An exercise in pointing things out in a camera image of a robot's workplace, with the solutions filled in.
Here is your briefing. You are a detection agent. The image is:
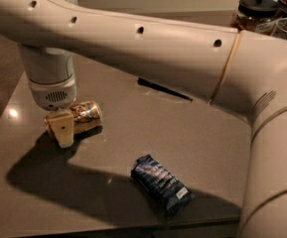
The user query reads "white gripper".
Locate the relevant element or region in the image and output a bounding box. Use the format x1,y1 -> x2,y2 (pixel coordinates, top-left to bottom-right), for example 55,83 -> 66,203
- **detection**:
29,75 -> 77,148

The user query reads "orange soda can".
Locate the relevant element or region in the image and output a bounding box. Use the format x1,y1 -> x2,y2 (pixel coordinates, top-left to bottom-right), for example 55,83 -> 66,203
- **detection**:
45,100 -> 102,137

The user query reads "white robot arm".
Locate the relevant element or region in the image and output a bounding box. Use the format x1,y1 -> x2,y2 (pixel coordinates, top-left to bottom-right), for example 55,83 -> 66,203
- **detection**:
0,0 -> 287,238

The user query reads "blue Kettle chip bag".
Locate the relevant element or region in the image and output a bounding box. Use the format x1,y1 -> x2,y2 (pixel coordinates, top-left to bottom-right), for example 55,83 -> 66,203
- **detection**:
137,77 -> 193,102

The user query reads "small blue snack bag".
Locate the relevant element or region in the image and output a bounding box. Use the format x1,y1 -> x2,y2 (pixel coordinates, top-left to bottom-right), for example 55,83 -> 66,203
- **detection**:
131,155 -> 195,215

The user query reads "glass jar with black lid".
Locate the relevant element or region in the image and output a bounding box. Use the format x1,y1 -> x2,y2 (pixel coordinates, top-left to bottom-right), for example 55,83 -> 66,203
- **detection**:
230,0 -> 278,34

